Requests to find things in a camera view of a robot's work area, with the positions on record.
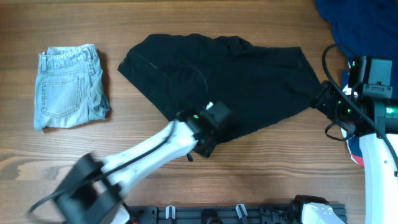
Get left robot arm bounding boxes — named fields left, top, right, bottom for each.
left=27, top=105, right=231, bottom=223

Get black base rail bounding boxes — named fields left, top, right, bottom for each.
left=124, top=203, right=348, bottom=224

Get dark blue garment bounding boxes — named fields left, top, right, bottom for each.
left=313, top=0, right=398, bottom=158

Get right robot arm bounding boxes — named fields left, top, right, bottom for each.
left=310, top=81, right=397, bottom=223

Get black t-shirt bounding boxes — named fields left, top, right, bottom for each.
left=118, top=34, right=321, bottom=142

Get red garment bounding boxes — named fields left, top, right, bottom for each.
left=351, top=154, right=364, bottom=167

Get folded light blue jeans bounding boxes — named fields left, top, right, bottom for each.
left=34, top=44, right=110, bottom=131

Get white garment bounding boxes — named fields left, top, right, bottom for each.
left=346, top=137, right=363, bottom=162

